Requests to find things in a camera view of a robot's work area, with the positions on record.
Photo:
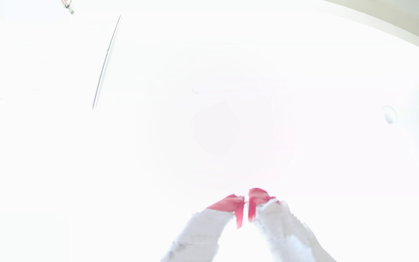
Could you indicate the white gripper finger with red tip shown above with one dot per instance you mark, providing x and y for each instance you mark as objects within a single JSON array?
[
  {"x": 198, "y": 236},
  {"x": 286, "y": 236}
]

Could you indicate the small red black connector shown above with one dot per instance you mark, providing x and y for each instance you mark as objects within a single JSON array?
[{"x": 68, "y": 5}]

